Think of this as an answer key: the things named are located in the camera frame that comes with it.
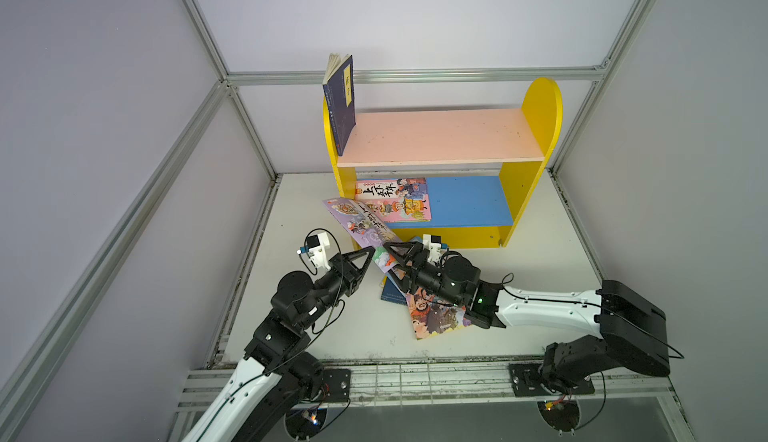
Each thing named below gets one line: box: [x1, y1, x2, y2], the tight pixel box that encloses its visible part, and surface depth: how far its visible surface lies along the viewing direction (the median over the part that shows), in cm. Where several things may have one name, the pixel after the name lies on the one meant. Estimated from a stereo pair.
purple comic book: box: [323, 198, 402, 274], surface depth 70 cm
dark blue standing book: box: [323, 53, 357, 157], surface depth 64 cm
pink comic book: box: [356, 177, 432, 223], surface depth 95 cm
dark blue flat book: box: [380, 277, 407, 306], surface depth 88 cm
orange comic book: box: [406, 287, 472, 340], surface depth 83 cm
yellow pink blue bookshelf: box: [324, 78, 564, 249], surface depth 78 cm
